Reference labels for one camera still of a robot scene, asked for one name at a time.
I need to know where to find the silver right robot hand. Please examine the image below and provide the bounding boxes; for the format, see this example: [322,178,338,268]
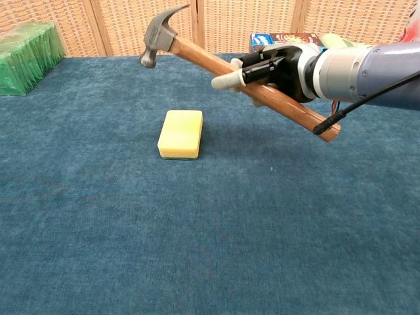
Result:
[211,43,321,108]

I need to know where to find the yellow sponge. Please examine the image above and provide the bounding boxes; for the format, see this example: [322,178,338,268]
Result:
[157,110,204,162]

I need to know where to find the wicker folding screen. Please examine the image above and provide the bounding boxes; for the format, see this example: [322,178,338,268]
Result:
[0,0,420,59]

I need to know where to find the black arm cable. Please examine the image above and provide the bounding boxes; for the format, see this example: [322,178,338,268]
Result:
[312,70,420,136]

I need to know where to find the green packet stack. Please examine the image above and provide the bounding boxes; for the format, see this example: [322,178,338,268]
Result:
[0,22,66,97]

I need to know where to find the blue pink Oreo box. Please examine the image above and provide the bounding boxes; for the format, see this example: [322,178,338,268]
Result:
[249,32,275,54]

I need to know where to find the wooden handle claw hammer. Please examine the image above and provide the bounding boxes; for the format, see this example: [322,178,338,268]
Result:
[140,3,342,143]

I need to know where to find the blue table cloth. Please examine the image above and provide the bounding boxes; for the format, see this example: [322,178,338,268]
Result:
[0,53,420,315]

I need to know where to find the brown snack box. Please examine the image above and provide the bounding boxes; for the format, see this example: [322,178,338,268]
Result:
[270,32,324,47]

